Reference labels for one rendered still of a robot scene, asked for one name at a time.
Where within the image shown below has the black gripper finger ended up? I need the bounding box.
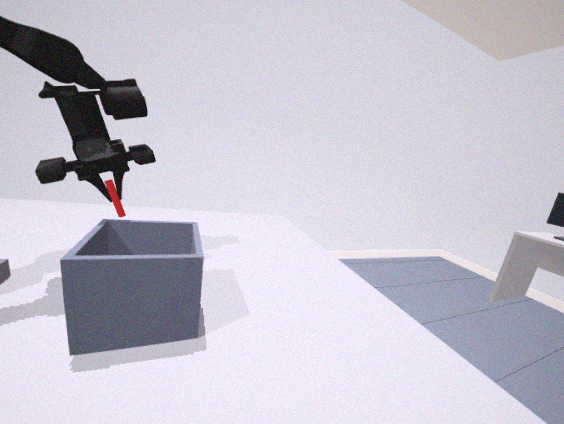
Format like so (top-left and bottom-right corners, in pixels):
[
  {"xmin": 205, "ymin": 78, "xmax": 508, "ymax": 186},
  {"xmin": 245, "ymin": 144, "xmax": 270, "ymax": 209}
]
[
  {"xmin": 112, "ymin": 164, "xmax": 130, "ymax": 200},
  {"xmin": 77, "ymin": 174, "xmax": 112, "ymax": 202}
]

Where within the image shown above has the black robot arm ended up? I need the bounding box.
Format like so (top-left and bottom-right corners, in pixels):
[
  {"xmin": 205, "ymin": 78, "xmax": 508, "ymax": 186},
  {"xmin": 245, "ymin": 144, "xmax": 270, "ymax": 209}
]
[{"xmin": 0, "ymin": 15, "xmax": 148, "ymax": 176}]

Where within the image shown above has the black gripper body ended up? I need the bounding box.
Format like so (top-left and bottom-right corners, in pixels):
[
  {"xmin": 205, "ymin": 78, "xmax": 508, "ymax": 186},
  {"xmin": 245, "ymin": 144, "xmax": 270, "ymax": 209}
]
[{"xmin": 35, "ymin": 122, "xmax": 156, "ymax": 184}]

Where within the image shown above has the red peg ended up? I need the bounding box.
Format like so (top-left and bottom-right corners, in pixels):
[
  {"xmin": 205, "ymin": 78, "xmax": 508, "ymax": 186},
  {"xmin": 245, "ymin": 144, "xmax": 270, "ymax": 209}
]
[{"xmin": 105, "ymin": 180, "xmax": 126, "ymax": 218}]

